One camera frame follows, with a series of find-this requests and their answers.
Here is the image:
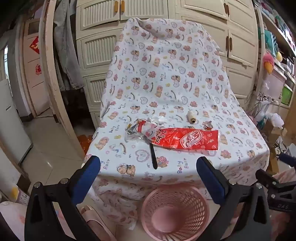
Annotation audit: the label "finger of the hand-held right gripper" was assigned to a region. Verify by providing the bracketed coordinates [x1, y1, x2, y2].
[255, 169, 296, 197]
[279, 154, 296, 165]

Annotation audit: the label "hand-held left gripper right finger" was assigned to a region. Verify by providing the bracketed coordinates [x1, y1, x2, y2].
[196, 156, 271, 241]

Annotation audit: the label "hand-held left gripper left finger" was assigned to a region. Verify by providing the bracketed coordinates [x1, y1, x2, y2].
[24, 156, 102, 241]

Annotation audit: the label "red snack wrapper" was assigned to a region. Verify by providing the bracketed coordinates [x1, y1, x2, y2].
[151, 127, 219, 151]

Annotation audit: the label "pink plastic basket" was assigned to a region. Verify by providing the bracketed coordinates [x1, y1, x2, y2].
[141, 184, 210, 240]

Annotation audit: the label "person's right leg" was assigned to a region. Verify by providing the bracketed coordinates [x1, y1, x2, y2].
[269, 167, 296, 241]

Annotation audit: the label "orange plastic bag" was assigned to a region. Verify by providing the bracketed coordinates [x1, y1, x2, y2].
[77, 134, 93, 151]

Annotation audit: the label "white plastic bag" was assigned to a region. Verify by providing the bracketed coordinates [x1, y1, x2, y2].
[266, 112, 285, 128]

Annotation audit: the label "pink slipper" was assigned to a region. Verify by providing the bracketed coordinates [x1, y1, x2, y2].
[78, 205, 117, 241]

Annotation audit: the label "black stick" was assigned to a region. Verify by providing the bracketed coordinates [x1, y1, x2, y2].
[149, 142, 158, 170]

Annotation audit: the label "green storage box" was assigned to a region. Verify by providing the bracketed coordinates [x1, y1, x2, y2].
[281, 87, 293, 105]

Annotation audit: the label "white crumpled tissue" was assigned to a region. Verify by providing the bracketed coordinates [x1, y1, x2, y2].
[148, 115, 172, 127]

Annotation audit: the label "cardboard box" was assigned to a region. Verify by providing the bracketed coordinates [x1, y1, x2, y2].
[0, 180, 32, 205]

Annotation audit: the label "white fridge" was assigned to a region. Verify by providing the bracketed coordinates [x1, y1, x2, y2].
[0, 79, 34, 163]

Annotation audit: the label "pink door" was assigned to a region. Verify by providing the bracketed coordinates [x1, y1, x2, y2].
[20, 19, 53, 119]

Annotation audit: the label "pink plush toy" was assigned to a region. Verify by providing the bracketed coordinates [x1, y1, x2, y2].
[262, 52, 276, 75]

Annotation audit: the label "bear print cloth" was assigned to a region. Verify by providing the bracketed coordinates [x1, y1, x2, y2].
[84, 17, 270, 229]

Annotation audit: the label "cream wardrobe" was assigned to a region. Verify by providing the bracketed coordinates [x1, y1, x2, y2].
[75, 0, 259, 130]

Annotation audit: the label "hanging grey clothes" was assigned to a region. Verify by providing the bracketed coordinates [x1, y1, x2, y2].
[53, 0, 85, 92]

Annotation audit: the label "storage shelf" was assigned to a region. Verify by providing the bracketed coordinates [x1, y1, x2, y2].
[253, 0, 296, 110]

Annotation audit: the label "wooden door frame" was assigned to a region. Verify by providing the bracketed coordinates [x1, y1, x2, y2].
[38, 0, 86, 159]

